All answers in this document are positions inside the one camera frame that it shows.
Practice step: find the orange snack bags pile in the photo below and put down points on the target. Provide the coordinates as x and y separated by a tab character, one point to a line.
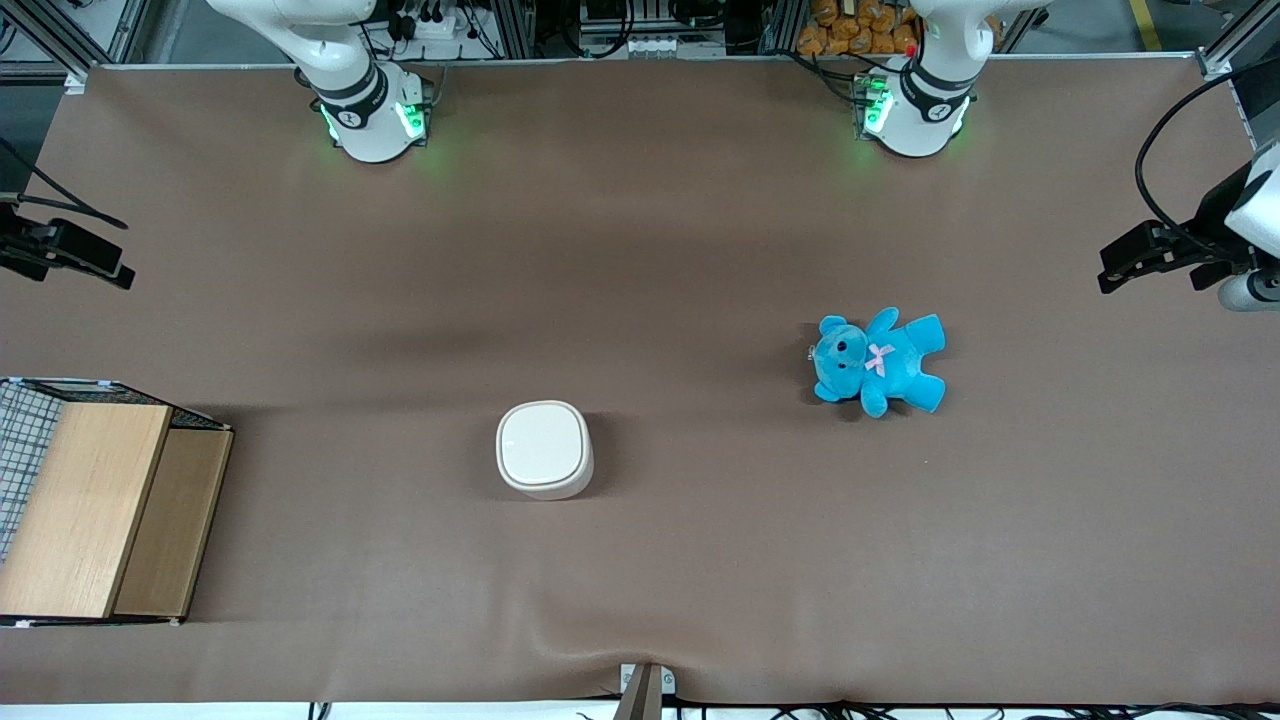
850	40

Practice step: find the white power strip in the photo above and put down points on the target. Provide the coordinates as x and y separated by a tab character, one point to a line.
440	28

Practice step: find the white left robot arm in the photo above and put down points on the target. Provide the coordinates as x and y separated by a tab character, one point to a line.
915	125

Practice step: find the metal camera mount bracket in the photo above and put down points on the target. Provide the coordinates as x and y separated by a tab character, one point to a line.
645	690

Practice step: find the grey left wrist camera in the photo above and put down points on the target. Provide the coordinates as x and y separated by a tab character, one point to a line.
1250	292

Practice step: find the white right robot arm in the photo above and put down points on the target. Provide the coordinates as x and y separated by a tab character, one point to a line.
370	130

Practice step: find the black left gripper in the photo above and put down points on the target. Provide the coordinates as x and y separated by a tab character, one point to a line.
1214	216

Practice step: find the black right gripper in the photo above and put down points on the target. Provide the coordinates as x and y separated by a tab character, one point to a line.
22	243

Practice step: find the aluminium frame post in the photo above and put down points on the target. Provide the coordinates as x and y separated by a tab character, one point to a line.
1235	40
60	40

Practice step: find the brown table cloth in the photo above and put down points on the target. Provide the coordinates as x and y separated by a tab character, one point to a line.
700	250

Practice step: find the white trash can swing lid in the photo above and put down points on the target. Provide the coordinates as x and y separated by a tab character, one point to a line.
543	443

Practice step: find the blue teddy bear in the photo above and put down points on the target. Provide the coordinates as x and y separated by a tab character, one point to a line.
890	365

